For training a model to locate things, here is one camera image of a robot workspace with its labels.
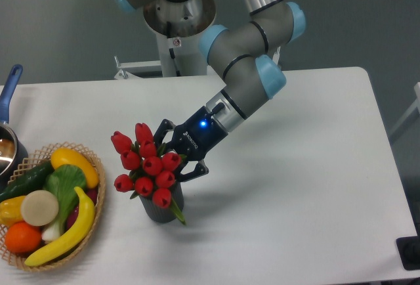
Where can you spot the woven wicker basket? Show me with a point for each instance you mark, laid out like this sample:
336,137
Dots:
34,159

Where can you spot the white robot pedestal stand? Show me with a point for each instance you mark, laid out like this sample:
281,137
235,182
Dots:
232,53

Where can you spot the dark red vegetable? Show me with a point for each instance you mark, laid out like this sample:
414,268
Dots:
93,195

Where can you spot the yellow squash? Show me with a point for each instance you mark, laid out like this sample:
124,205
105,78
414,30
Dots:
68,156

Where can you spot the green bok choy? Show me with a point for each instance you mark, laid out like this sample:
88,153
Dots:
61,184

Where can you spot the orange fruit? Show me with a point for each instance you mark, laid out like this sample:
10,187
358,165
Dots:
22,238

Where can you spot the yellow banana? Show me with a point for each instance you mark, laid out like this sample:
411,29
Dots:
71,238

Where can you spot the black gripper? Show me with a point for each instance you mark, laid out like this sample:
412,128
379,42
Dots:
194,138

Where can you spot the dark grey ribbed vase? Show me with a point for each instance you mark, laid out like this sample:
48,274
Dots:
165,204

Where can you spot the black device at table edge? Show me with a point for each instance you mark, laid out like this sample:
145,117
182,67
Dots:
408,249

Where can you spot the white frame at right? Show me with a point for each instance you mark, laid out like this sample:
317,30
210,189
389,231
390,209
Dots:
406,119

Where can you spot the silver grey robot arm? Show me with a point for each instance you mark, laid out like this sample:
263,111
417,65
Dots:
238,101

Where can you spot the green cucumber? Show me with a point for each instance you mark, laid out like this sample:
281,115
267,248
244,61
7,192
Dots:
32,180

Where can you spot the beige round disc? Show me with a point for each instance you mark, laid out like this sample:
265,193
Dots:
39,208

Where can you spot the red tulip bouquet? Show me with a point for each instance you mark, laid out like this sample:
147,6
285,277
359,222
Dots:
149,168

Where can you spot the yellow bell pepper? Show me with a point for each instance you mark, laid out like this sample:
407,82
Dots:
10,211

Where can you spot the blue handled saucepan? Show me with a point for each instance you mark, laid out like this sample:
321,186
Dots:
12,150

